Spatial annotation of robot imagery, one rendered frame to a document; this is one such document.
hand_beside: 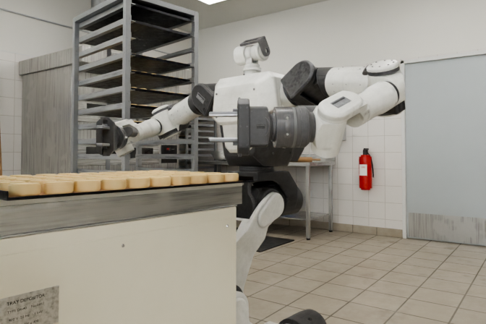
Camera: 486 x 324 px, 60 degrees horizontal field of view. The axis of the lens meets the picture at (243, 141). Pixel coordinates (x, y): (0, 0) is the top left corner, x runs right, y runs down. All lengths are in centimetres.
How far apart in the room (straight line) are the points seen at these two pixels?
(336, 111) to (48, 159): 410
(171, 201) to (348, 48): 483
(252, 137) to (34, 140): 426
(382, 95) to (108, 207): 64
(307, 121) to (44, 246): 54
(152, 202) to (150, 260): 12
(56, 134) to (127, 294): 380
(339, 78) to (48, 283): 85
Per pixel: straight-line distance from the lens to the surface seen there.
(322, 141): 91
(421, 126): 526
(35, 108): 503
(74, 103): 279
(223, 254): 110
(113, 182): 86
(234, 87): 137
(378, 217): 541
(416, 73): 535
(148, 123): 171
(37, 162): 496
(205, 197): 104
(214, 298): 110
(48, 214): 83
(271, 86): 132
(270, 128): 87
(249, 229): 131
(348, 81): 118
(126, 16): 233
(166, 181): 94
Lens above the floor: 97
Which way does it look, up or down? 2 degrees up
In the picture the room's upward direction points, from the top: straight up
